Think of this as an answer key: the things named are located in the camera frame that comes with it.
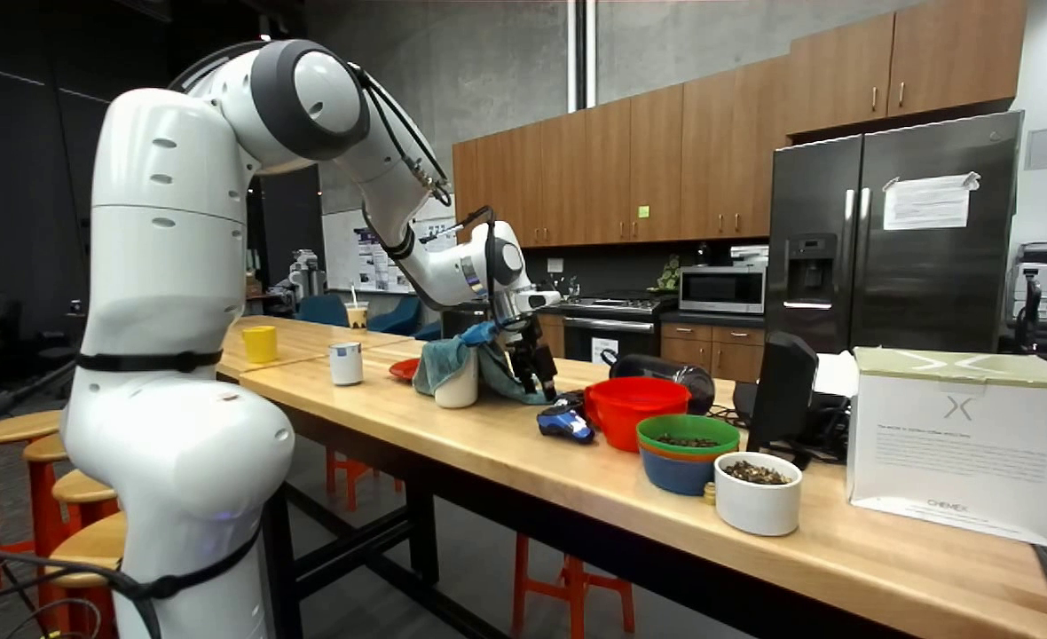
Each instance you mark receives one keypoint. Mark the grey game controller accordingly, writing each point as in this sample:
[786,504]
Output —
[565,422]

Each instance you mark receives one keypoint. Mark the wooden stool red legs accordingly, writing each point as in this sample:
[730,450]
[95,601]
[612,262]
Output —
[89,544]
[334,472]
[570,590]
[46,448]
[13,428]
[79,484]

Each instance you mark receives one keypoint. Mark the small green plant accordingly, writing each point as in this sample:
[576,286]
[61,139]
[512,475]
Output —
[664,276]

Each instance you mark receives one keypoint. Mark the black speaker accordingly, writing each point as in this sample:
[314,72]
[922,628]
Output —
[782,391]

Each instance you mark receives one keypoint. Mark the white can blue rim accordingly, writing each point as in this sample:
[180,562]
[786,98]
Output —
[347,364]

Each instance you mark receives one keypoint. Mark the blue green towel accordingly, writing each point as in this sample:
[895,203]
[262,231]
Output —
[439,359]

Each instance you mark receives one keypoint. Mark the black metal table frame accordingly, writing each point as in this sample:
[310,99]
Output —
[419,534]

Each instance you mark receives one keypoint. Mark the stainless steel refrigerator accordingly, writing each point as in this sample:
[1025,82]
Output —
[901,286]

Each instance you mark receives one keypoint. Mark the blue bowl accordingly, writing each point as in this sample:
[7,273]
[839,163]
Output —
[678,472]

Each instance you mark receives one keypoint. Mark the long brown wall cabinets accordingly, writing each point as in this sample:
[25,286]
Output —
[615,178]

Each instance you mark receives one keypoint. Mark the white paper sheet on refrigerator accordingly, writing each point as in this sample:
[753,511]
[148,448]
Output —
[931,203]

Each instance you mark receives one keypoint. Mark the black oven with stove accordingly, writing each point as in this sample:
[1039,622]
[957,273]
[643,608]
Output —
[612,324]

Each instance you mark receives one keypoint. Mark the yellow block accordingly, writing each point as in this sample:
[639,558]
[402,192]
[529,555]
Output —
[262,346]

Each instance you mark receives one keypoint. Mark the white paper sign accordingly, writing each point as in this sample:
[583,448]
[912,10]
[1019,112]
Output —
[605,347]

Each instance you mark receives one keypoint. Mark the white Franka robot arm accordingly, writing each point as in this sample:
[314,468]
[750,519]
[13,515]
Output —
[169,235]

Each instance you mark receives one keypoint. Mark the blue chair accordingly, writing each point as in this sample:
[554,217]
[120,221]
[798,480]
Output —
[320,308]
[395,318]

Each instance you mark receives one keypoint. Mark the green sticky note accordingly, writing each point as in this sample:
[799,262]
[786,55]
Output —
[643,211]

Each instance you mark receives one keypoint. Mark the small brown base cabinet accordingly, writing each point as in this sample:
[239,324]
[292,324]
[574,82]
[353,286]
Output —
[711,353]

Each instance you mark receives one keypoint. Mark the white poster board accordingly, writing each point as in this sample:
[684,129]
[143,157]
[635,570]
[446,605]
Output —
[348,254]

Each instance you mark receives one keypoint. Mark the red plate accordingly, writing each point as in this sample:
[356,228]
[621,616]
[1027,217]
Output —
[402,371]

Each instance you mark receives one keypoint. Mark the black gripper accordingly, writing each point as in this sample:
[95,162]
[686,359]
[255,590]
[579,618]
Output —
[533,342]

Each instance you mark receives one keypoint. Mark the green bowl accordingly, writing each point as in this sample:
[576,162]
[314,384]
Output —
[686,433]

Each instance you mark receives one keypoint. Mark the silver microwave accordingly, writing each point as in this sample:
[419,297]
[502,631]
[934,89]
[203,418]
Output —
[722,287]

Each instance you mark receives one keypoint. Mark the white cardboard box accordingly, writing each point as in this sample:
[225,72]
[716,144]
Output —
[958,454]

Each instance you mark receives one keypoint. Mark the small white bowl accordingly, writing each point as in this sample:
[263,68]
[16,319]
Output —
[756,501]

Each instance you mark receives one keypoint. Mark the red bowl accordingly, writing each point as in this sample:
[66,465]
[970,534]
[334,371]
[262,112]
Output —
[628,409]

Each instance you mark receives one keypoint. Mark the white cup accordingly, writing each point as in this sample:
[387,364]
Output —
[456,384]

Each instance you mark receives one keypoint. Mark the wide brown base cabinet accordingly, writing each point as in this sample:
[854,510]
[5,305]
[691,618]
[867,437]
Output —
[550,336]

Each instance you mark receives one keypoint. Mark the short brown wall cabinets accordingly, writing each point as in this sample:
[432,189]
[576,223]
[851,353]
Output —
[901,56]

